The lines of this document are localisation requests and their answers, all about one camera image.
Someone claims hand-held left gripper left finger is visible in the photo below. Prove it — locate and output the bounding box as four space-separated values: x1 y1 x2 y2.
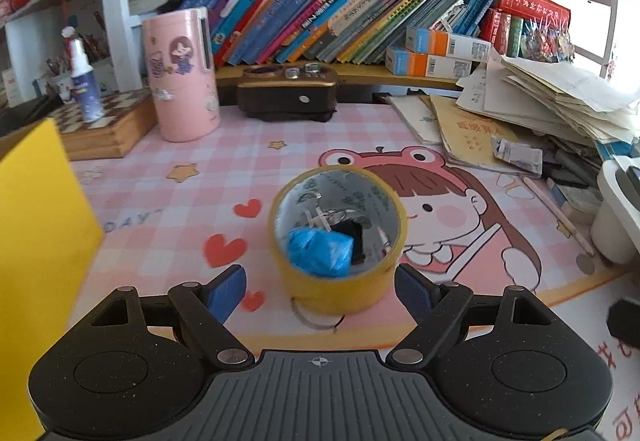
90 265 254 368

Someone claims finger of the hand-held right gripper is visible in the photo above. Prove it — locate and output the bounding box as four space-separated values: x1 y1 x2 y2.
607 298 640 350

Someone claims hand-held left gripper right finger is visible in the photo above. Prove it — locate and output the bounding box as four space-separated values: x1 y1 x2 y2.
387 263 554 368

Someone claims yellow tape roll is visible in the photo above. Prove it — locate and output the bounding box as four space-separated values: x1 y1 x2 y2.
268 165 409 315

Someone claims yellow cardboard box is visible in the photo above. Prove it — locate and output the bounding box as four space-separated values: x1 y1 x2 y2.
0 118 106 441

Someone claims pink checked desktop cloth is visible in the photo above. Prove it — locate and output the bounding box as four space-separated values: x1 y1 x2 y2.
65 91 640 362

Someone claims white desk mat orange border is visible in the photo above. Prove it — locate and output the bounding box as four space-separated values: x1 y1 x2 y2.
542 266 640 441

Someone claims black binder clip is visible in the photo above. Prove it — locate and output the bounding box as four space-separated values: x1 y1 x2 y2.
330 219 369 267

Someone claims blue crumpled plastic bag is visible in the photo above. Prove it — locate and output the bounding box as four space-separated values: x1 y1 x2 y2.
287 227 356 278

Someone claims beige pencil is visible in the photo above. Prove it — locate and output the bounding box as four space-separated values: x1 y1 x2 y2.
522 176 597 258

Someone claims yellow notebook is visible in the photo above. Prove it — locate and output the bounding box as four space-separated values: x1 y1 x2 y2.
429 93 522 172

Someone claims small grey packet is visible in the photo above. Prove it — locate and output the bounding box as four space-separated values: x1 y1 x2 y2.
491 136 544 175

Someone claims white booklet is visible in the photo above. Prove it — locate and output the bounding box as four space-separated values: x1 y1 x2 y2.
389 95 445 145

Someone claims wooden chessboard box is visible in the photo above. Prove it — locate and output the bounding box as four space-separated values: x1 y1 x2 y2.
52 88 157 161

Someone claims dark brown wooden box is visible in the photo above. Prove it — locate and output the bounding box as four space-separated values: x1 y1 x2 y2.
236 62 339 123

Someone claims pink cartoon cylinder container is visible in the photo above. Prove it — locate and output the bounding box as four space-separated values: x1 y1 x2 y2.
142 8 221 142

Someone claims stack of loose papers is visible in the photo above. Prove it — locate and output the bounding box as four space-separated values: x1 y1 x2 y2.
456 54 640 145

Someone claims white spray bottle blue label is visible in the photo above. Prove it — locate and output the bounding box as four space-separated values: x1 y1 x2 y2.
67 38 106 124

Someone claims jar of colourful trinkets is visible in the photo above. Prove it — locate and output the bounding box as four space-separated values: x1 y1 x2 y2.
520 17 574 64

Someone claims white bookshelf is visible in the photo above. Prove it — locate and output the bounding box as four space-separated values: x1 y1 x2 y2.
0 0 622 92

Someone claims row of blue books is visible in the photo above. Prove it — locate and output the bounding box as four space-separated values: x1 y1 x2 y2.
177 0 501 65

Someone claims thick red book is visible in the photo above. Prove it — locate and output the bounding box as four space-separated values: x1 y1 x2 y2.
496 0 572 30

